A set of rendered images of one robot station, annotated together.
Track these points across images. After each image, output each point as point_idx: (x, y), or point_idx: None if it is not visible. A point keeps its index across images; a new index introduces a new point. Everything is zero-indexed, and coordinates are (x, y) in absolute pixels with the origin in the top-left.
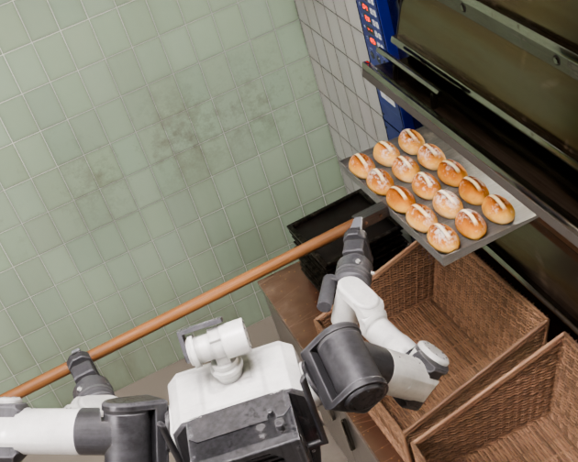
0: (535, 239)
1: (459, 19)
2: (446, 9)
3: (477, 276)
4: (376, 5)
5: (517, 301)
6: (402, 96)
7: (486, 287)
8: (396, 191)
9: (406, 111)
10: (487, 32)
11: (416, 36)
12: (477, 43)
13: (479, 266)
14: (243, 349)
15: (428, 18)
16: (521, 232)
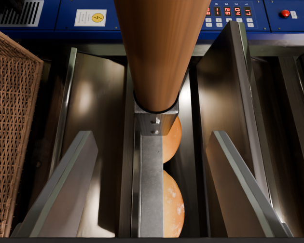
0: (96, 223)
1: (279, 139)
2: (276, 120)
3: (3, 129)
4: (251, 31)
5: (2, 208)
6: (256, 103)
7: None
8: (181, 134)
9: (245, 112)
10: (290, 182)
11: None
12: (279, 170)
13: (19, 132)
14: None
15: (262, 97)
16: (94, 199)
